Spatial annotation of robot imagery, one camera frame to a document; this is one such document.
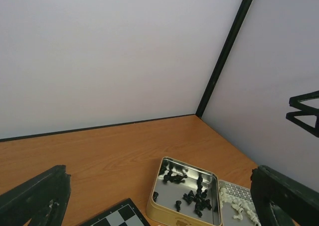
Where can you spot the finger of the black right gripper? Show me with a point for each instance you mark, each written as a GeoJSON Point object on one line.
{"type": "Point", "coordinates": [304, 110]}

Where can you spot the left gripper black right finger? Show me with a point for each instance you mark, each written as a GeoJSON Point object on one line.
{"type": "Point", "coordinates": [282, 201]}

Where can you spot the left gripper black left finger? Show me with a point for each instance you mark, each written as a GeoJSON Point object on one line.
{"type": "Point", "coordinates": [39, 201]}

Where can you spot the white chess piece in lid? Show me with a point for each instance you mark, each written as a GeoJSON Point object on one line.
{"type": "Point", "coordinates": [239, 211]}

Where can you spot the black white chess board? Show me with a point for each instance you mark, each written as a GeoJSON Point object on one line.
{"type": "Point", "coordinates": [124, 213]}

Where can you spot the black chess piece in tin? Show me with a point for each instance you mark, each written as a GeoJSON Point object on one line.
{"type": "Point", "coordinates": [178, 205]}
{"type": "Point", "coordinates": [155, 196]}

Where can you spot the silver tin lid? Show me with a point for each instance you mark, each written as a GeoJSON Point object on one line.
{"type": "Point", "coordinates": [230, 193]}

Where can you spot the gold metal tin box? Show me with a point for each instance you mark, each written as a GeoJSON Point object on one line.
{"type": "Point", "coordinates": [196, 188]}

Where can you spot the black frame post right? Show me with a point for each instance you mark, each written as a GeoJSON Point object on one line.
{"type": "Point", "coordinates": [225, 51]}

